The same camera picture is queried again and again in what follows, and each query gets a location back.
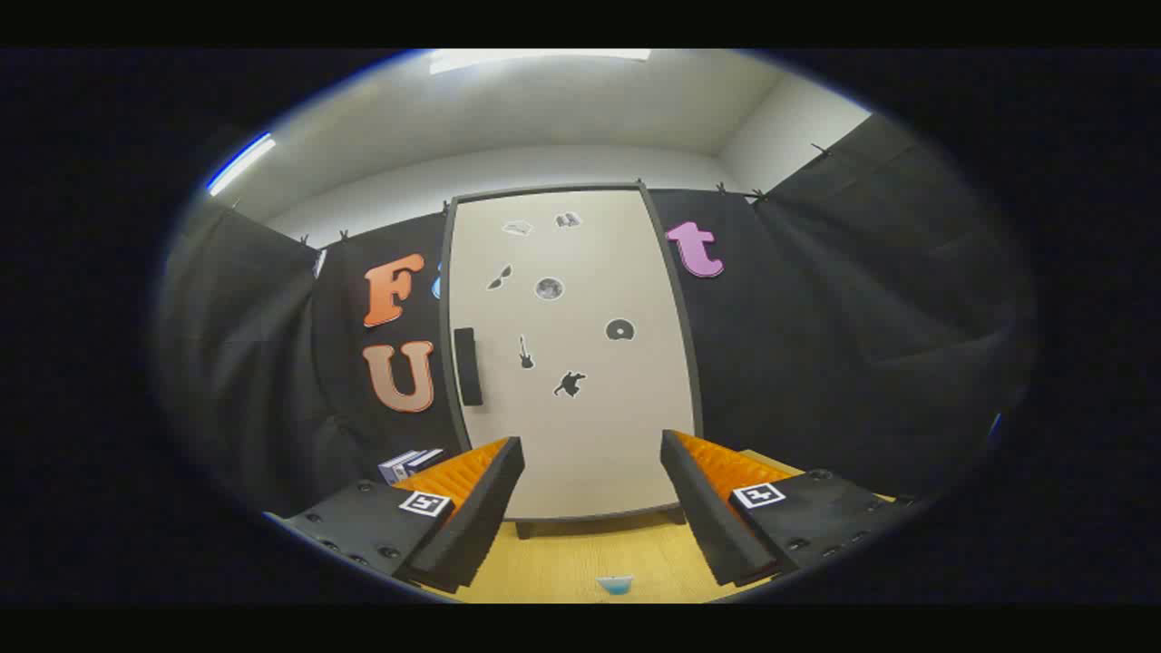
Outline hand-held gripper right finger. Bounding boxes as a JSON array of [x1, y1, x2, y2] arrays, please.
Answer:
[[659, 430, 917, 588]]

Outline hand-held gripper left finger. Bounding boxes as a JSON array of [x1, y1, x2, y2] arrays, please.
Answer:
[[270, 436, 526, 593]]

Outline white cabinet door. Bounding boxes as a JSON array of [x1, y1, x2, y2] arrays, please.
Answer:
[[448, 189, 696, 521]]

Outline black door handle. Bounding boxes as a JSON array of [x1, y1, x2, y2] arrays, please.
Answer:
[[454, 327, 484, 407]]

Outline blue and white box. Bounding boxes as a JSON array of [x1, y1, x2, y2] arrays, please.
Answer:
[[378, 448, 446, 486]]

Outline black backdrop cloth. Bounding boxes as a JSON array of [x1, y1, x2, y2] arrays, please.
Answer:
[[154, 113, 1035, 520]]

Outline grey cabinet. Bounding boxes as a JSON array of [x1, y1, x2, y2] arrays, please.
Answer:
[[439, 180, 705, 541]]

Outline ceiling light strip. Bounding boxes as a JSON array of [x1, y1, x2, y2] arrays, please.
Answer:
[[206, 133, 277, 197]]

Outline ceiling light panel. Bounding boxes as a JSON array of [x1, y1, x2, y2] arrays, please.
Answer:
[[428, 49, 653, 75]]

